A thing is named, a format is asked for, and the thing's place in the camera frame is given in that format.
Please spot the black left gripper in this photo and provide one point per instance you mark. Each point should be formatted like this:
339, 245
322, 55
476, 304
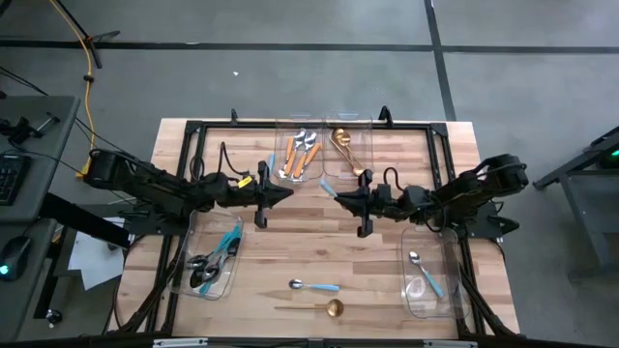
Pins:
237, 193

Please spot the black caster wheel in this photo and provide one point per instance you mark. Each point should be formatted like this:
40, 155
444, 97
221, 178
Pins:
53, 317

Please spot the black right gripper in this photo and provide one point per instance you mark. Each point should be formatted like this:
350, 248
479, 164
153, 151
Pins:
387, 200

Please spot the white paper sheet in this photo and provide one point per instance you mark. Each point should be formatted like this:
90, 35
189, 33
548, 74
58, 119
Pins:
92, 261

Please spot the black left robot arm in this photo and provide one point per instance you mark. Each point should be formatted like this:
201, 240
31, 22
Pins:
145, 183

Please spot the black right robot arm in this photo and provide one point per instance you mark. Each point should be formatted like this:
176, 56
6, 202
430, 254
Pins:
464, 191

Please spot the grey metal stand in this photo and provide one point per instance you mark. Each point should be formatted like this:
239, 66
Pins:
590, 217

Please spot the yellow tape label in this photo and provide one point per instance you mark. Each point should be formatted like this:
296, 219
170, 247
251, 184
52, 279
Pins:
245, 182

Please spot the silver aluminium bracket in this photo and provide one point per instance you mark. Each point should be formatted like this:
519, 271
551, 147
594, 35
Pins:
450, 343
179, 342

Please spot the grey side desk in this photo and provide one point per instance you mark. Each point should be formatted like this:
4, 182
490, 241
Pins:
48, 145

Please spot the clear plastic bin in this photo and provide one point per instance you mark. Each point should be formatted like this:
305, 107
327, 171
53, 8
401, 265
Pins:
454, 270
229, 275
367, 145
297, 121

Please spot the spoons group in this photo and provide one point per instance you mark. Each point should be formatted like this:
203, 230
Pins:
300, 135
289, 147

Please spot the black tripod stand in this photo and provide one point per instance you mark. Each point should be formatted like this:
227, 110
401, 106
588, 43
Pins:
104, 36

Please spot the black desk clamp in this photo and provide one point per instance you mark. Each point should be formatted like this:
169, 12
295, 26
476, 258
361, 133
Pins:
21, 129

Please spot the black computer mouse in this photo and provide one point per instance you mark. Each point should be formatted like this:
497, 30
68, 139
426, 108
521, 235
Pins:
14, 258

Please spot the black backlit keyboard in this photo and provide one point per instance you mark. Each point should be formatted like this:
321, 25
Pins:
12, 179

